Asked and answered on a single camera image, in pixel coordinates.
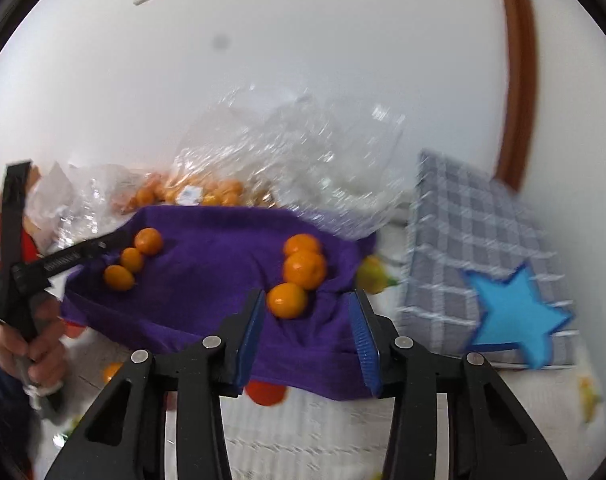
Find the brown wooden door frame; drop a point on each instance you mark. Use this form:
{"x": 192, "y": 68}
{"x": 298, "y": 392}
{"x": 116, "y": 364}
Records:
{"x": 520, "y": 60}

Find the small clear plastic bag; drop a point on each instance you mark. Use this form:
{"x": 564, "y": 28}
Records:
{"x": 98, "y": 190}

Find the person's left hand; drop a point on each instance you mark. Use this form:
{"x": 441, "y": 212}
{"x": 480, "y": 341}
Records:
{"x": 50, "y": 345}

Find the purple towel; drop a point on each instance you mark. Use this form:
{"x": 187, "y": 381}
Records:
{"x": 208, "y": 270}

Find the grey checked cushion blue star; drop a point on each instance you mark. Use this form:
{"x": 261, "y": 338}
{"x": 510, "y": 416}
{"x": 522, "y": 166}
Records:
{"x": 458, "y": 220}

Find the large clear plastic bag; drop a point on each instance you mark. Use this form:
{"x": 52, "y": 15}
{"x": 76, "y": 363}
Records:
{"x": 308, "y": 160}

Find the white plastic bag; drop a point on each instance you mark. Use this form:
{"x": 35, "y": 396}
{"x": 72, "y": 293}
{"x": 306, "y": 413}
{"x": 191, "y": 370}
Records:
{"x": 50, "y": 195}

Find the pile of bagged oranges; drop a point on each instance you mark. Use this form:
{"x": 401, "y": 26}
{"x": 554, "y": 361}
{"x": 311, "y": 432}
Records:
{"x": 218, "y": 190}

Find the printed plastic tablecloth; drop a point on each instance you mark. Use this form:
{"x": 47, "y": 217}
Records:
{"x": 308, "y": 435}

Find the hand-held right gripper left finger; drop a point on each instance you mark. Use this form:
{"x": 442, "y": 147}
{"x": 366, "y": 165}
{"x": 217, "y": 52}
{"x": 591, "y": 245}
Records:
{"x": 250, "y": 330}

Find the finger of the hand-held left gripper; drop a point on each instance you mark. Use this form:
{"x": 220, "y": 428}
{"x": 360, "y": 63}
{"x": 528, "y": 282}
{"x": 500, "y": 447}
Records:
{"x": 83, "y": 252}
{"x": 17, "y": 210}

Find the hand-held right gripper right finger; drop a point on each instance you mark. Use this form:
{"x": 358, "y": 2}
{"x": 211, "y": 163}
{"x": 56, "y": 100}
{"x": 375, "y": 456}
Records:
{"x": 365, "y": 340}

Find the mandarin orange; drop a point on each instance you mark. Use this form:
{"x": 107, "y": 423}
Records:
{"x": 148, "y": 241}
{"x": 132, "y": 260}
{"x": 305, "y": 269}
{"x": 265, "y": 392}
{"x": 119, "y": 277}
{"x": 302, "y": 245}
{"x": 287, "y": 300}

